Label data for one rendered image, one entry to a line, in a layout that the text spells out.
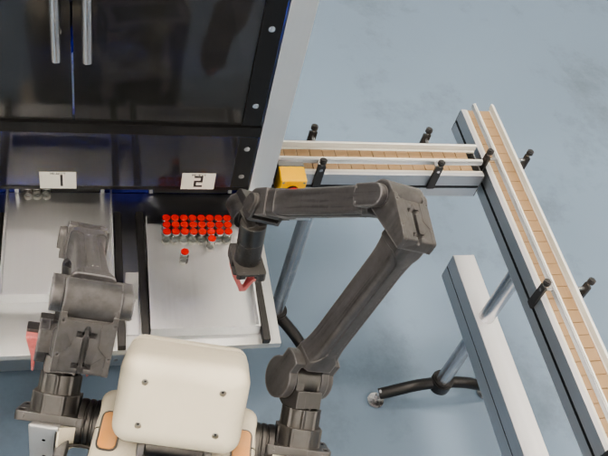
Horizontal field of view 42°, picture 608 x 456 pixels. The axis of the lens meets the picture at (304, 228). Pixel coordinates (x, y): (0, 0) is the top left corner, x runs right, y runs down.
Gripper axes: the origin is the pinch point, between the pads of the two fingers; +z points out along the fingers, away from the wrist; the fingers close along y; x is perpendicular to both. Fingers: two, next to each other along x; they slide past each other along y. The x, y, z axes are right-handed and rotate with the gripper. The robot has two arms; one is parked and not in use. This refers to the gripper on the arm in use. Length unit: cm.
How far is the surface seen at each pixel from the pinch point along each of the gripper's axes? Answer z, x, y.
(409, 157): 3, -62, 53
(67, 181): -2, 37, 37
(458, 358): 69, -89, 27
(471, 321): 49, -86, 26
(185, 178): -3.5, 8.1, 35.7
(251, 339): 18.0, -4.6, -0.2
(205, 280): 14.7, 4.2, 17.6
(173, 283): 14.9, 12.4, 17.1
